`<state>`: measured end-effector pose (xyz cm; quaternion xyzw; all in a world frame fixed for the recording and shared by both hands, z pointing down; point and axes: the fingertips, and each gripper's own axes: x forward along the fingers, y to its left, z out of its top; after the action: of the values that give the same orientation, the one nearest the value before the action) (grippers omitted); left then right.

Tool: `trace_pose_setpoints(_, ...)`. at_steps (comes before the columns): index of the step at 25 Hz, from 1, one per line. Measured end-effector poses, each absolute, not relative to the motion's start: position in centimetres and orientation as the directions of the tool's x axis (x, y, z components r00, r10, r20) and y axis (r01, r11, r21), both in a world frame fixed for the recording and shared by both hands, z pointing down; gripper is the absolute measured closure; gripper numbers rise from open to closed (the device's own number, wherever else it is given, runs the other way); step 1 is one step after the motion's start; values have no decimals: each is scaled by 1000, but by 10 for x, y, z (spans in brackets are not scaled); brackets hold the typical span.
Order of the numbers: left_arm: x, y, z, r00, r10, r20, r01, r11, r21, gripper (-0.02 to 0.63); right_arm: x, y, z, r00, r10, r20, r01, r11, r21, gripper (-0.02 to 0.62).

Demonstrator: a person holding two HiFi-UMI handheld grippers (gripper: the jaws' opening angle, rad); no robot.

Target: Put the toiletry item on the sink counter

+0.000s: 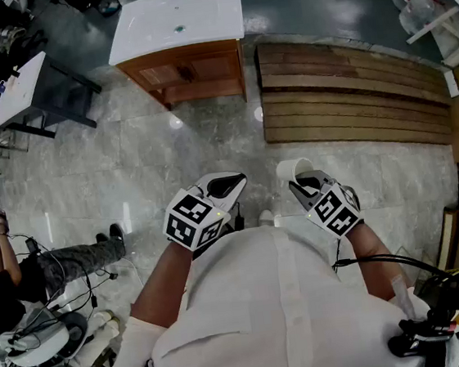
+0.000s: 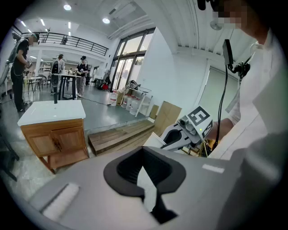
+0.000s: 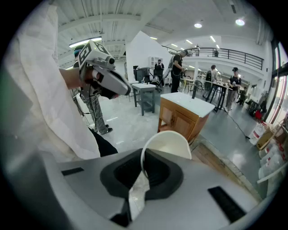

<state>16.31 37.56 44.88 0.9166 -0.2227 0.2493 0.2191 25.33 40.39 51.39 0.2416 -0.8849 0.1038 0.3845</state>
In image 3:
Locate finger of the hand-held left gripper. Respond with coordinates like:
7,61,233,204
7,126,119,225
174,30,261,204
95,66,132,96
101,87,119,101

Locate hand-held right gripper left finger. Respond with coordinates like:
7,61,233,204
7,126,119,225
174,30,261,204
56,148,144,230

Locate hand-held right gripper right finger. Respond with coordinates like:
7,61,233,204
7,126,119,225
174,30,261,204
132,149,259,230

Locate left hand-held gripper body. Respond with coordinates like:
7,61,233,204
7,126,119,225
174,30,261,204
78,40,116,96

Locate white cup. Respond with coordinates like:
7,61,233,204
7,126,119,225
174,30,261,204
140,131,192,178

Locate person's left forearm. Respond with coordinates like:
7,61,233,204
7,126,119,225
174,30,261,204
59,67,83,90

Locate long tube ceiling light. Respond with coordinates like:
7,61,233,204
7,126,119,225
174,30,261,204
68,36,103,49

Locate grey table with white top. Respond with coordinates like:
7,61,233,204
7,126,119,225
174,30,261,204
131,83,156,116

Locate wooden floor platform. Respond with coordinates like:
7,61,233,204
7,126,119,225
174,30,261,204
190,136,263,202

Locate person's black trousers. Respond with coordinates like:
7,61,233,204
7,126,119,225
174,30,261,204
88,127,119,158

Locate white partition panel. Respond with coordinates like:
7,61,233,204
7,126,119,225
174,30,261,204
125,31,174,84

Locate person's white shirt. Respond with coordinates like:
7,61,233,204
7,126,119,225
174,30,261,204
5,4,101,163

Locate wooden vanity with white sink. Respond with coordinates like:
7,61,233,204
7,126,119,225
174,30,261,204
157,91,216,145

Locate clear plastic bags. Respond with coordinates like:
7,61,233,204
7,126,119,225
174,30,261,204
258,138,288,180

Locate cardboard box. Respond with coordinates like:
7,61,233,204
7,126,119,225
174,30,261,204
256,127,277,151

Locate long black-legged table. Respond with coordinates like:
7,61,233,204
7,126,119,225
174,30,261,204
180,77,233,112

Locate black balcony railing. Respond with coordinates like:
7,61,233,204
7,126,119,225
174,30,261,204
161,45,265,71

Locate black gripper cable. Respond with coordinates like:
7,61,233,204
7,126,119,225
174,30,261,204
72,87,101,133

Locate black floor cable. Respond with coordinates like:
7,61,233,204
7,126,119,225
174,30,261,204
225,110,251,139

